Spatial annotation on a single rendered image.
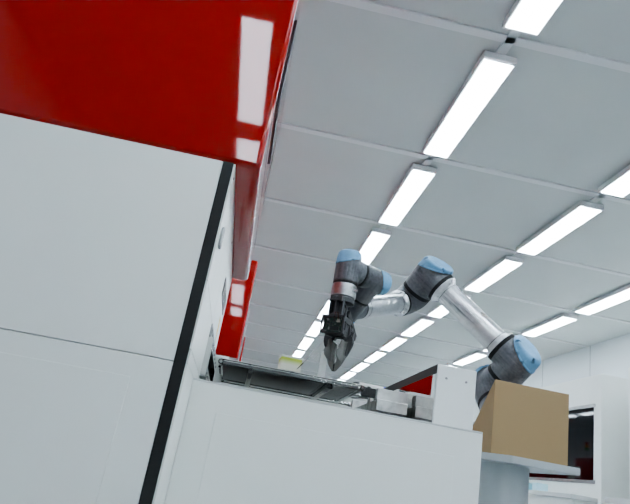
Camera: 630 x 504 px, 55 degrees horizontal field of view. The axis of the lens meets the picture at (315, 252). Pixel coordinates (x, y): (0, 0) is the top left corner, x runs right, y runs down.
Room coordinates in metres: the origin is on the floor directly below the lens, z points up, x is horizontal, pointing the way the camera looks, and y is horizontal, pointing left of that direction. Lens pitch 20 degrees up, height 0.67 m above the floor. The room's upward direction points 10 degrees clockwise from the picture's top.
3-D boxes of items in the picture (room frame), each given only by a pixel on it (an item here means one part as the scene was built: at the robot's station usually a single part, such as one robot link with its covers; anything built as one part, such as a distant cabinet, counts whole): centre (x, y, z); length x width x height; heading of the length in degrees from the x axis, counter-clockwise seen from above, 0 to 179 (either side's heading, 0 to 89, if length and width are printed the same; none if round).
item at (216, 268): (1.48, 0.23, 1.02); 0.81 x 0.03 x 0.40; 5
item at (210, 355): (1.66, 0.23, 0.89); 0.44 x 0.02 x 0.10; 5
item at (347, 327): (1.73, -0.10, 1.11); 0.09 x 0.08 x 0.12; 154
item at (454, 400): (1.65, -0.35, 0.89); 0.55 x 0.09 x 0.14; 5
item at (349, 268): (1.74, -0.11, 1.27); 0.09 x 0.08 x 0.11; 121
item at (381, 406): (1.73, -0.24, 0.87); 0.36 x 0.08 x 0.03; 5
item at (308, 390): (1.69, 0.02, 0.90); 0.34 x 0.34 x 0.01; 4
